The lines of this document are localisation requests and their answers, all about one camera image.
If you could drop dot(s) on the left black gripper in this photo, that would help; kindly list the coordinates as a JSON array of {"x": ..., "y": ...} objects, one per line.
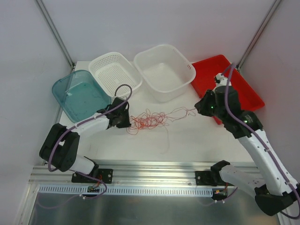
[{"x": 122, "y": 116}]

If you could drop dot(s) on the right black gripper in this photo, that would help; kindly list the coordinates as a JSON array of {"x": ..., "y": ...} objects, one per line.
[{"x": 202, "y": 107}]

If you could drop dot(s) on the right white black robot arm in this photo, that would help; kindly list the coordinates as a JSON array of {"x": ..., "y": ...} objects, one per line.
[{"x": 278, "y": 189}]

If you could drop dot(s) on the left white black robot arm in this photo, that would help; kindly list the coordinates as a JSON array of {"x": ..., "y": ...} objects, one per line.
[{"x": 60, "y": 148}]

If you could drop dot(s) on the white plastic tub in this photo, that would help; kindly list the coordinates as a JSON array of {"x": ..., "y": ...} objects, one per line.
[{"x": 166, "y": 72}]

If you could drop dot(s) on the teal transparent plastic tub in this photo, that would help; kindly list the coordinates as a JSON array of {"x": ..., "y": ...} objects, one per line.
[{"x": 79, "y": 95}]

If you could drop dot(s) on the white perforated plastic basket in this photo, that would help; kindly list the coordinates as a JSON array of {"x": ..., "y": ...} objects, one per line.
[{"x": 112, "y": 70}]

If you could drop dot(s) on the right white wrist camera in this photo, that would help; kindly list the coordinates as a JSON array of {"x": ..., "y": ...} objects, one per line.
[{"x": 220, "y": 80}]

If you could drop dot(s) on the aluminium mounting rail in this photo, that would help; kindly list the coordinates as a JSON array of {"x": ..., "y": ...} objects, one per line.
[{"x": 132, "y": 173}]

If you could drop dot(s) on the white slotted cable duct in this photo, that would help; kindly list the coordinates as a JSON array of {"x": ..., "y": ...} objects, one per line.
[{"x": 123, "y": 190}]

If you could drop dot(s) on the right aluminium frame post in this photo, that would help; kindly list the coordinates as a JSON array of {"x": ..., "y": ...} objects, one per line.
[{"x": 262, "y": 27}]

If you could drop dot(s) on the aluminium frame post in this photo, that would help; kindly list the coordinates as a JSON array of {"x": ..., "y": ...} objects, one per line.
[
  {"x": 262, "y": 27},
  {"x": 48, "y": 19}
]

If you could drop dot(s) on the left aluminium frame post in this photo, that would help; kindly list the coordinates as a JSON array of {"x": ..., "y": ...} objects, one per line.
[{"x": 48, "y": 19}]

